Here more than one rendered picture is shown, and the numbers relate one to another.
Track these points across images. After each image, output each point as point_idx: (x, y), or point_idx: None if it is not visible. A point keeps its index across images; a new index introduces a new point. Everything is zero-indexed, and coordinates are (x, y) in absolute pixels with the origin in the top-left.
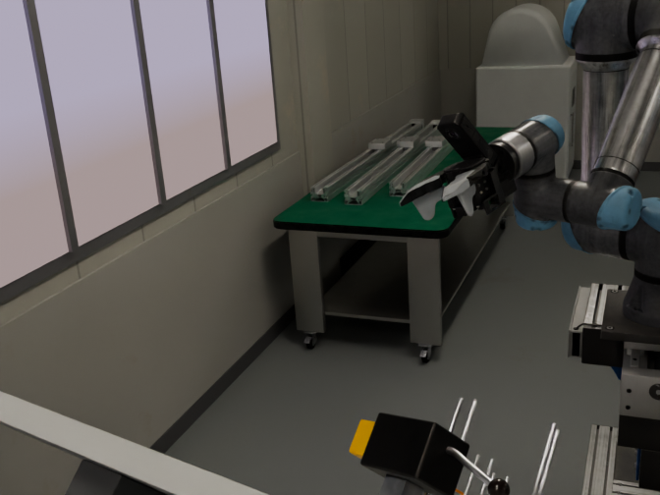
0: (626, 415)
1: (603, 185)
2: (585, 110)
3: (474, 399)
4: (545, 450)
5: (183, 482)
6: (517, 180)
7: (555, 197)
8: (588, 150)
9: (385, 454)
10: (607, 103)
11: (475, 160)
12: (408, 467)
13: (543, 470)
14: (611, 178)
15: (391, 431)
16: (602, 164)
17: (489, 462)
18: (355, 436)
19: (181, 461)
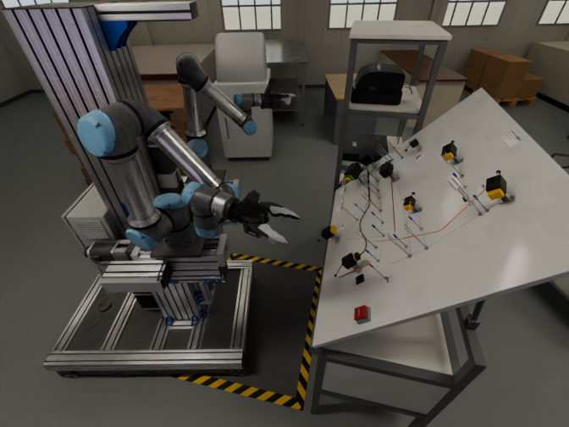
0: (219, 267)
1: (227, 189)
2: (132, 183)
3: (459, 185)
4: (455, 181)
5: None
6: (212, 216)
7: None
8: (142, 200)
9: (505, 186)
10: (140, 172)
11: (255, 207)
12: (505, 182)
13: (453, 186)
14: (224, 185)
15: (502, 184)
16: (217, 184)
17: (405, 224)
18: (502, 194)
19: None
